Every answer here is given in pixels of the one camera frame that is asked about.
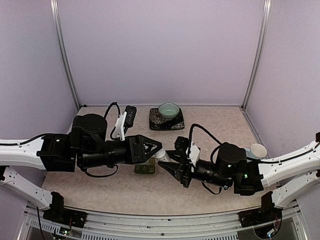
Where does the aluminium frame post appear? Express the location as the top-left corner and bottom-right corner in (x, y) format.
(49, 0), (81, 111)
(241, 0), (272, 112)

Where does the black floral square plate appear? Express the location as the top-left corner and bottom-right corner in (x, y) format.
(149, 108), (185, 131)

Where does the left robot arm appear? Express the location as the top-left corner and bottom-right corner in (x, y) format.
(0, 113), (163, 223)

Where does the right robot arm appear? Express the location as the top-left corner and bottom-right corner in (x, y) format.
(155, 133), (320, 222)

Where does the green three-compartment pill box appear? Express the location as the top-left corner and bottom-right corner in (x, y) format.
(134, 157), (156, 175)

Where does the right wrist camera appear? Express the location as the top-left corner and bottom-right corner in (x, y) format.
(174, 136), (201, 167)

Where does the light blue mug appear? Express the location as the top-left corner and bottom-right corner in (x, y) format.
(245, 143), (268, 159)

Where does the white pill bottle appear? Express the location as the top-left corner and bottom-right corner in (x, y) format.
(154, 148), (171, 162)

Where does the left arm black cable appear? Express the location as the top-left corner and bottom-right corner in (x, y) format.
(103, 101), (121, 121)

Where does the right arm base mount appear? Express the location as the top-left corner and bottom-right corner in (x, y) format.
(238, 191), (282, 228)

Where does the right aluminium frame post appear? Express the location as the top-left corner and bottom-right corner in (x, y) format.
(241, 0), (272, 112)

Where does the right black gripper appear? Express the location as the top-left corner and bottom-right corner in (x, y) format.
(158, 151), (233, 190)

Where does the celadon green bowl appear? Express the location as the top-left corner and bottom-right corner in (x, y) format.
(158, 102), (180, 120)

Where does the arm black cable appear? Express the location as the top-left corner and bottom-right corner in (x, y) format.
(188, 123), (223, 148)
(103, 101), (121, 121)

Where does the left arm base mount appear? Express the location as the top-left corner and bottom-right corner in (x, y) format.
(43, 191), (88, 229)

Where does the front aluminium rail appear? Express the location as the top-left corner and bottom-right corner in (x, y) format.
(19, 197), (308, 240)

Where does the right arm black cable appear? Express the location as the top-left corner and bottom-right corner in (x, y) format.
(188, 123), (223, 148)

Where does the left aluminium frame post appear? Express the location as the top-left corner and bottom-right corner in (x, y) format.
(49, 0), (81, 111)

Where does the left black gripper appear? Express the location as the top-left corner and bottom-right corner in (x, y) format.
(79, 134), (163, 170)

